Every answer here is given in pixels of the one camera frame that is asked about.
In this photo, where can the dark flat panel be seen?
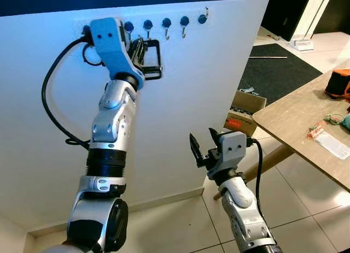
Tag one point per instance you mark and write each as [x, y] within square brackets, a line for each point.
[284, 12]

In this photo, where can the black floor mat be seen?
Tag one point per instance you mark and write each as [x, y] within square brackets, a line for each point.
[284, 72]

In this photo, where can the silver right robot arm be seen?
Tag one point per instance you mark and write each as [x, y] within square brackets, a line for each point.
[240, 209]

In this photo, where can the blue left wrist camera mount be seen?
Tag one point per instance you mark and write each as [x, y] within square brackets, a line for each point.
[109, 45]

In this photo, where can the blue knob wall hook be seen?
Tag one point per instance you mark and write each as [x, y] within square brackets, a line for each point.
[147, 24]
[203, 18]
[166, 22]
[128, 27]
[184, 20]

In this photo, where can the small orange packet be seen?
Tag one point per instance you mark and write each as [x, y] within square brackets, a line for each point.
[315, 130]

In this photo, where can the orange black bag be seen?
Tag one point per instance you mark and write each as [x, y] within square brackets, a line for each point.
[339, 83]

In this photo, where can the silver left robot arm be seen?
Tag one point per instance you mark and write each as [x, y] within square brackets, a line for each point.
[112, 122]

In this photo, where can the wooden table leg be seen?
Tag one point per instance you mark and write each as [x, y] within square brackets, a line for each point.
[262, 165]

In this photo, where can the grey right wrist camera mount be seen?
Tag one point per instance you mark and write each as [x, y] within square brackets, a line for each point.
[232, 149]

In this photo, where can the thin wooden stick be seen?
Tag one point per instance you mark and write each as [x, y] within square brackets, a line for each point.
[268, 57]

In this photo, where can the clear plastic packet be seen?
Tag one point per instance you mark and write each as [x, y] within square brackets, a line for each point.
[334, 145]

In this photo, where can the white stand with base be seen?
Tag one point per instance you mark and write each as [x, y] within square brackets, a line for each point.
[302, 44]

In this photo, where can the brown cardboard box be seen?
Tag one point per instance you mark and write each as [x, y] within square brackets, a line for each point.
[240, 123]

